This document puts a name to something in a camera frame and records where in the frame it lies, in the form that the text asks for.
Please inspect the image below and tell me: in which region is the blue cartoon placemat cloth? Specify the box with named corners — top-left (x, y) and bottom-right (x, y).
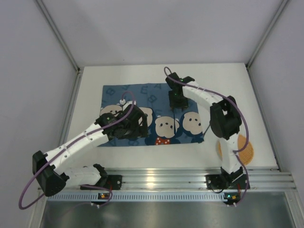
top-left (100, 83), bottom-right (204, 147)

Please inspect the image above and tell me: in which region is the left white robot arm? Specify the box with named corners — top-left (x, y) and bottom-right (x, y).
top-left (32, 104), bottom-right (148, 197)

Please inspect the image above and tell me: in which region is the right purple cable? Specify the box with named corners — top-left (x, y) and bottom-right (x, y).
top-left (163, 66), bottom-right (249, 205)

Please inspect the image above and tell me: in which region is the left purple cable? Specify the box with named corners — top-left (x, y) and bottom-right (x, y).
top-left (19, 91), bottom-right (137, 209)

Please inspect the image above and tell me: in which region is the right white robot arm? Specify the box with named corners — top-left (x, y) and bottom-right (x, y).
top-left (166, 72), bottom-right (243, 182)

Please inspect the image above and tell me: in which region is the aluminium corner post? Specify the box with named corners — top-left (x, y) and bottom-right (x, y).
top-left (35, 0), bottom-right (80, 72)
top-left (246, 0), bottom-right (292, 69)

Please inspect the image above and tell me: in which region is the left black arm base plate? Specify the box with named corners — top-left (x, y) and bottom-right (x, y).
top-left (94, 175), bottom-right (122, 190)

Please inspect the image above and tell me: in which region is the aluminium mounting rail frame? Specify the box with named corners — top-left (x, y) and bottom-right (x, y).
top-left (38, 142), bottom-right (295, 193)

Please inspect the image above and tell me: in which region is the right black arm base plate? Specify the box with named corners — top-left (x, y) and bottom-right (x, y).
top-left (205, 174), bottom-right (249, 191)

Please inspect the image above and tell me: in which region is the purple cable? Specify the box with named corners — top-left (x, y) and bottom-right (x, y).
top-left (163, 66), bottom-right (249, 205)
top-left (19, 91), bottom-right (137, 209)

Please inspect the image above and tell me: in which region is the left aluminium corner post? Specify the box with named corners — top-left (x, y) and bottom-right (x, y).
top-left (35, 0), bottom-right (80, 72)

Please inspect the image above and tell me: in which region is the perforated metal cable strip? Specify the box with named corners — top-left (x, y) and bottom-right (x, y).
top-left (48, 191), bottom-right (240, 202)

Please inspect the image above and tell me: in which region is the orange woven round coaster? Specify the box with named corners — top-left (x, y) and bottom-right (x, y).
top-left (216, 134), bottom-right (254, 165)

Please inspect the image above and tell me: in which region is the right aluminium corner post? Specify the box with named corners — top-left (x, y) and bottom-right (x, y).
top-left (246, 0), bottom-right (292, 69)

